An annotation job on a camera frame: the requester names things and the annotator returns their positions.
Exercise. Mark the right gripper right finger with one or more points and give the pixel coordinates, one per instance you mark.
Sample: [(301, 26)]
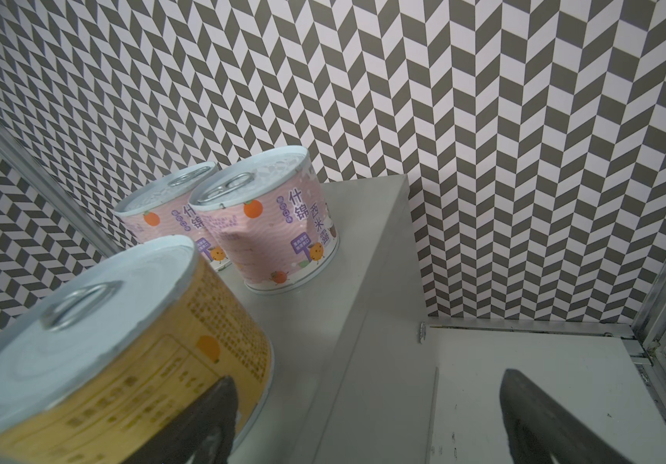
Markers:
[(540, 430)]

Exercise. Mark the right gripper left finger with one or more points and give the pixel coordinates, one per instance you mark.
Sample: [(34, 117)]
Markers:
[(201, 433)]

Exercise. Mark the orange label can front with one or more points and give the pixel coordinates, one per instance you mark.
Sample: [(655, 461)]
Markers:
[(96, 369)]

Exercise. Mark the pink label can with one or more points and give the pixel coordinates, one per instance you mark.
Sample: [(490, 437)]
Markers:
[(269, 216), (161, 208)]

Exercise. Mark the grey metal cabinet box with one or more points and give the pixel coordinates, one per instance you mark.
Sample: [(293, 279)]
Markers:
[(354, 372)]

